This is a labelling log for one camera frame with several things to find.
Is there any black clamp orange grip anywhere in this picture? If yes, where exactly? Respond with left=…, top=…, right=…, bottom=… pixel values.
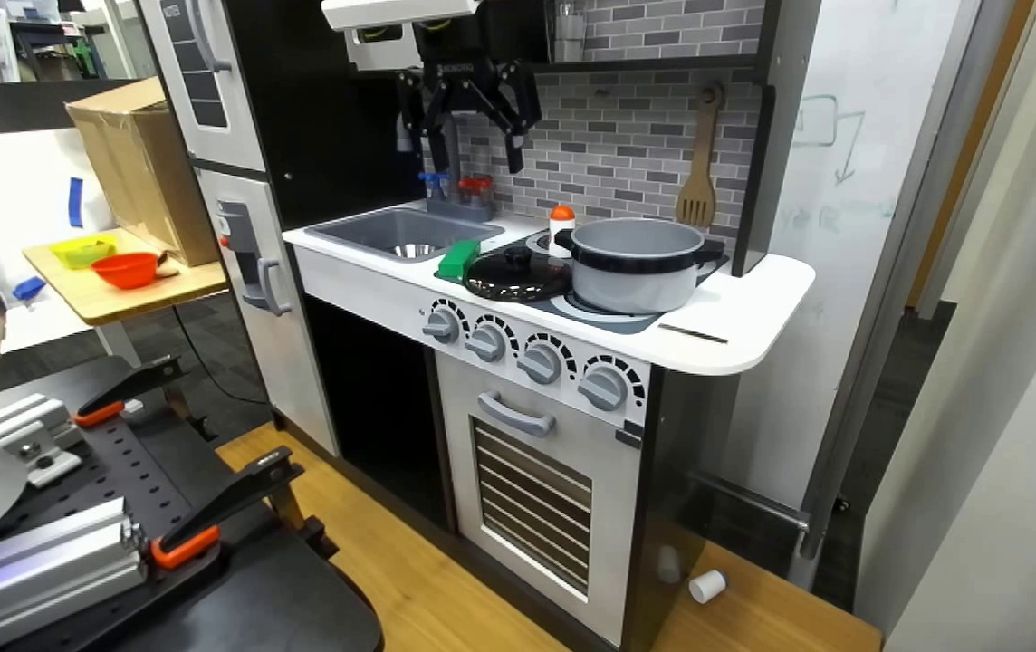
left=145, top=443, right=309, bottom=577
left=70, top=350, right=186, bottom=435

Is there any grey fridge door handle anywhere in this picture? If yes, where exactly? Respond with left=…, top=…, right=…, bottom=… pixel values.
left=193, top=0, right=240, bottom=76
left=258, top=256, right=297, bottom=322

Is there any orange bowl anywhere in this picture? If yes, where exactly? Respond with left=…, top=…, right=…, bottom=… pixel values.
left=87, top=245, right=175, bottom=295

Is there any green block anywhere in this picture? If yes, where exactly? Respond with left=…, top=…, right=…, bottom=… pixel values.
left=430, top=237, right=485, bottom=290

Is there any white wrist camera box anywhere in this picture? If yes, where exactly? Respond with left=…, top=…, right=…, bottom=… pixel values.
left=317, top=0, right=485, bottom=35

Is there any grey oven door handle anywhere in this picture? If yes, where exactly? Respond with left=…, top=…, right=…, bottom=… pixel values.
left=474, top=386, right=561, bottom=443

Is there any grey toy pot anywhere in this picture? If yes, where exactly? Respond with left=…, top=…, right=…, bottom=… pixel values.
left=552, top=212, right=731, bottom=318

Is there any large aluminium extrusion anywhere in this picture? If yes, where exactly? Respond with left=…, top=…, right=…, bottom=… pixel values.
left=0, top=493, right=147, bottom=652

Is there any wooden spatula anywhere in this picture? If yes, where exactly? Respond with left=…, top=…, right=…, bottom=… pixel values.
left=673, top=80, right=731, bottom=237

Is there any grey sink basin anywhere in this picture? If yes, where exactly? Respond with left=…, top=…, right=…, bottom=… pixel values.
left=302, top=199, right=512, bottom=268

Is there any white cup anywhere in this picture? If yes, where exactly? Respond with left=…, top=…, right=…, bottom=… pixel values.
left=684, top=566, right=731, bottom=610

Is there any yellow green bowl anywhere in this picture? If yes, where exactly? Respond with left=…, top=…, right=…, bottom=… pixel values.
left=50, top=231, right=122, bottom=273

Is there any translucent cup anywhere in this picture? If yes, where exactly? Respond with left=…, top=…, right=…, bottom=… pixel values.
left=652, top=540, right=687, bottom=589

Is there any light wooden board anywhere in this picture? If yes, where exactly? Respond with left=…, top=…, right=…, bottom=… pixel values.
left=19, top=223, right=233, bottom=331

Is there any wall whiteboard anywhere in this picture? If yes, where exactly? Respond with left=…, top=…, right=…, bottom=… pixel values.
left=721, top=0, right=990, bottom=519

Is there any small aluminium extrusion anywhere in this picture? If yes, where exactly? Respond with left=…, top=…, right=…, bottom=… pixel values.
left=0, top=386, right=77, bottom=459

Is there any black perforated work table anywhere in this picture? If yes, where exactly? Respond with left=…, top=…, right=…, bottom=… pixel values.
left=0, top=350, right=386, bottom=652

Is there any brown cardboard box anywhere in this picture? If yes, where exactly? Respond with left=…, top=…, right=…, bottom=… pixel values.
left=60, top=76, right=221, bottom=273

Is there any orange toy food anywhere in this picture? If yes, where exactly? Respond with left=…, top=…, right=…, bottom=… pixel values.
left=542, top=199, right=578, bottom=262

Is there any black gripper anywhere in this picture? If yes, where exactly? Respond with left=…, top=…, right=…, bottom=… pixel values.
left=403, top=53, right=548, bottom=176

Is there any grey stove knob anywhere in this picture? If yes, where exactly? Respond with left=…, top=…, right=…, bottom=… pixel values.
left=573, top=350, right=647, bottom=418
left=419, top=298, right=467, bottom=348
left=462, top=310, right=521, bottom=365
left=514, top=331, right=576, bottom=391

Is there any white toy kitchen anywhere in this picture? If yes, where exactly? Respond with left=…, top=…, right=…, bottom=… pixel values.
left=133, top=0, right=821, bottom=652

